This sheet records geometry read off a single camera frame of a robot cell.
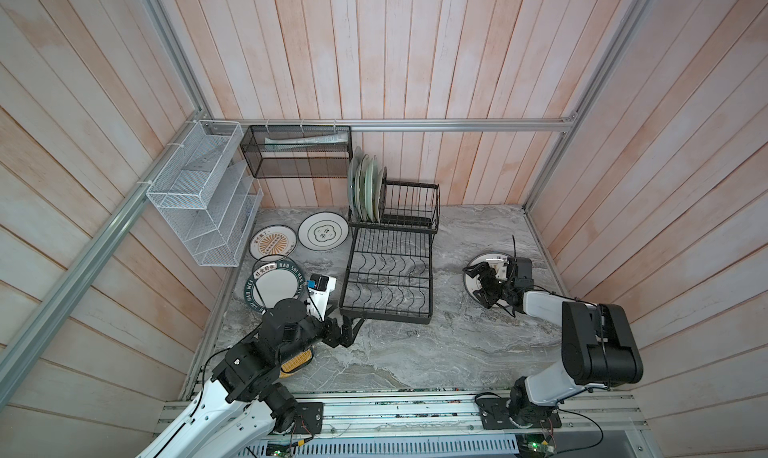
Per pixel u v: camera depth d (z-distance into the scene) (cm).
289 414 65
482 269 88
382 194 78
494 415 73
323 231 114
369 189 76
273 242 110
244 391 45
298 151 104
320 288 57
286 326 49
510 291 74
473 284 86
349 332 59
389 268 101
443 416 76
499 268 87
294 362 54
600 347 47
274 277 99
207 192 73
